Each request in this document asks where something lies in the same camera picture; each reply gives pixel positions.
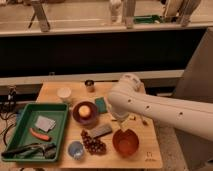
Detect black handled tool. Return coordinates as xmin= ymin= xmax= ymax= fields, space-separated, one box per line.
xmin=1 ymin=143 xmax=56 ymax=159

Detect black cables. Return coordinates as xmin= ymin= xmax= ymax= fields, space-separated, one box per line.
xmin=0 ymin=85 xmax=18 ymax=148

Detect grey folded cloth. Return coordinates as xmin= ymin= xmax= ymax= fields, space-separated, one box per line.
xmin=35 ymin=116 xmax=56 ymax=132

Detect green sponge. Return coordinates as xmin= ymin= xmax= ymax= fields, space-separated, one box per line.
xmin=95 ymin=97 xmax=107 ymax=114

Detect orange carrot toy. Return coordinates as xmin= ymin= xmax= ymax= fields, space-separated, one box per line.
xmin=29 ymin=128 xmax=51 ymax=141

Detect yellow round ball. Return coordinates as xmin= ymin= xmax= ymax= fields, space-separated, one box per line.
xmin=78 ymin=105 xmax=91 ymax=118

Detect metal spoon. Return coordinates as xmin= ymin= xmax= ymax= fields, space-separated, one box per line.
xmin=140 ymin=116 xmax=148 ymax=126

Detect white paper cup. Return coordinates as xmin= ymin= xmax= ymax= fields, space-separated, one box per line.
xmin=57 ymin=87 xmax=72 ymax=104

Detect purple grape bunch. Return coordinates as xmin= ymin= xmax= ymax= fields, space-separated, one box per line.
xmin=81 ymin=130 xmax=106 ymax=155

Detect grey rectangular eraser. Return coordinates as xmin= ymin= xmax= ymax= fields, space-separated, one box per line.
xmin=89 ymin=124 xmax=112 ymax=138

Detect purple bowl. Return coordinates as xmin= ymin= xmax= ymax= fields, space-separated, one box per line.
xmin=72 ymin=101 xmax=98 ymax=125

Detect small metal cup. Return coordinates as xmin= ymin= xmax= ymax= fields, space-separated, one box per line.
xmin=85 ymin=80 xmax=95 ymax=92

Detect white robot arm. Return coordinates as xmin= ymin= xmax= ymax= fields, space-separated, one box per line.
xmin=107 ymin=73 xmax=213 ymax=141

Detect orange bowl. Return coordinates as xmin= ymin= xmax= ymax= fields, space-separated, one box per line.
xmin=112 ymin=129 xmax=139 ymax=157

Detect green plastic tray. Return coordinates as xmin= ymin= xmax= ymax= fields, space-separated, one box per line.
xmin=2 ymin=103 xmax=69 ymax=162

